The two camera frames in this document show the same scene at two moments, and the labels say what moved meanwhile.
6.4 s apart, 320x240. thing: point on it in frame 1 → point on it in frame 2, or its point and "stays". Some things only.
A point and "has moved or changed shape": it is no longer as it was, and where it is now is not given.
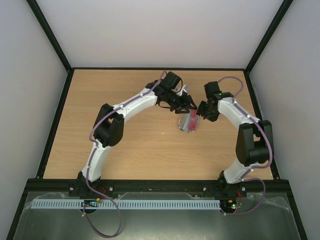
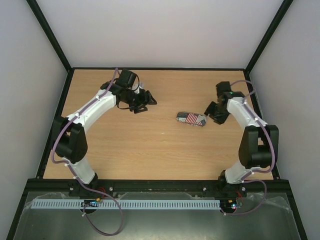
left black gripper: (184, 104) → (145, 98)
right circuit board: (232, 205) stays
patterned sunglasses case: (189, 122) has moved or changed shape
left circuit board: (90, 203) stays
